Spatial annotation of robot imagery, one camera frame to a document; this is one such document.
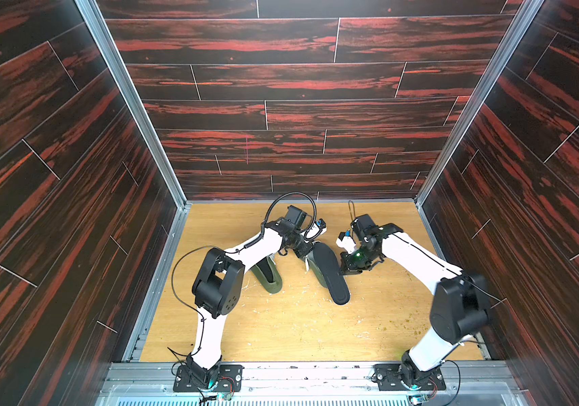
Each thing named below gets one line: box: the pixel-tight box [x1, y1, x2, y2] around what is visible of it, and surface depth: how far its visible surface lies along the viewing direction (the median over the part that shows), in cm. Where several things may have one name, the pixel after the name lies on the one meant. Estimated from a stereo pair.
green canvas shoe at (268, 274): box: [249, 257, 283, 295], surface depth 92 cm
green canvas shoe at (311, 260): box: [303, 250, 330, 289], surface depth 92 cm
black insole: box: [313, 241, 351, 306], surface depth 87 cm
